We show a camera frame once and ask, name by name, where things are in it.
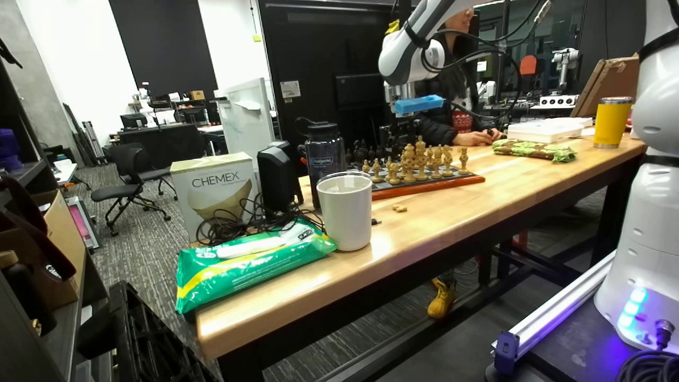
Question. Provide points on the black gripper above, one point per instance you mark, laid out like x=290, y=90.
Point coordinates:
x=411, y=129

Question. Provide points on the gold chess pawn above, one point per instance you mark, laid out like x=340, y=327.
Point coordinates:
x=420, y=148

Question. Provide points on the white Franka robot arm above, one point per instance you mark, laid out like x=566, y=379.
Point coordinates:
x=648, y=212

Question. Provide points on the woman's right hand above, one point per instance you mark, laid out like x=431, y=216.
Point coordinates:
x=478, y=138

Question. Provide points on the dark chess piece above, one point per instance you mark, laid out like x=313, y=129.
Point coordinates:
x=358, y=151
x=385, y=141

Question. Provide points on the gold chess piece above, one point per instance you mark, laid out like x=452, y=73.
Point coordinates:
x=393, y=172
x=408, y=163
x=446, y=159
x=434, y=163

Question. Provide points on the red-framed wooden chessboard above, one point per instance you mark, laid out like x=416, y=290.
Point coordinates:
x=437, y=186

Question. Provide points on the small tan crumb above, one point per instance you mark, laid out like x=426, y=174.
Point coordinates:
x=399, y=208

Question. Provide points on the white paper cup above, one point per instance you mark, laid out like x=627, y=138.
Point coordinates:
x=344, y=211

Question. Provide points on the black cabinet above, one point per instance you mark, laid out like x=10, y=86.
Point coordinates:
x=319, y=55

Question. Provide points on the white paper sign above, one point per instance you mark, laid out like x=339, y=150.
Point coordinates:
x=290, y=90

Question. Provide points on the white plastic box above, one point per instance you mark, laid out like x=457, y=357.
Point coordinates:
x=549, y=130

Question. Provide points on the black coffee grinder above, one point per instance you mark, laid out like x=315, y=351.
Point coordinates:
x=276, y=182

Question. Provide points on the white standing panel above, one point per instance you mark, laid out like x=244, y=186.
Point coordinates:
x=244, y=117

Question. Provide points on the yellow object under table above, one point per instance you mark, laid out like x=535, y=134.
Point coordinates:
x=443, y=298

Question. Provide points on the yellow metal tumbler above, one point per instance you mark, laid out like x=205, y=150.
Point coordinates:
x=611, y=121

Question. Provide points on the brown wooden board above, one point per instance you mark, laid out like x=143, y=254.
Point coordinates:
x=607, y=86

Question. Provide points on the white Chemex filter box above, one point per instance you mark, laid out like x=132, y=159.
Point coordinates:
x=214, y=186

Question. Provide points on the green wet wipes pack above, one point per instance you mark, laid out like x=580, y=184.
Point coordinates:
x=246, y=264

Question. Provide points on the cluttered background desk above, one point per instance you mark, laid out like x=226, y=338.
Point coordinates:
x=170, y=138

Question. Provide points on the black office chair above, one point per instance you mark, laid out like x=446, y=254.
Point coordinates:
x=131, y=176

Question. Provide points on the black plastic crate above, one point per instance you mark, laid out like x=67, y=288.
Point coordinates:
x=141, y=341

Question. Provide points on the brown cardboard box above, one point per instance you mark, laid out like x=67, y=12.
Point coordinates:
x=64, y=241

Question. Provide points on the dark storage shelf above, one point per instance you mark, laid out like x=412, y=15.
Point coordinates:
x=22, y=282

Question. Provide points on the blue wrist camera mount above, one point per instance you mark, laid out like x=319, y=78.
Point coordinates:
x=418, y=104

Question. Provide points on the black metal table frame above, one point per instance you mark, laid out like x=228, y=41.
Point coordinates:
x=610, y=212

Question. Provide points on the aluminium rail with blue cap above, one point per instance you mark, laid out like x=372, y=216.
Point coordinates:
x=552, y=320

